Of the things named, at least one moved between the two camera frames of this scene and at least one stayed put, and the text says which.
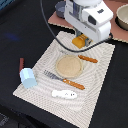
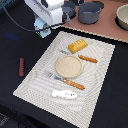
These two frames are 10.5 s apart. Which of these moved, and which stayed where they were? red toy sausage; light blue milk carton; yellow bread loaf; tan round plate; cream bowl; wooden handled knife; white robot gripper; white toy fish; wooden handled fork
Moved: light blue milk carton; yellow bread loaf; white robot gripper
Stayed: wooden handled knife; white toy fish; cream bowl; tan round plate; wooden handled fork; red toy sausage
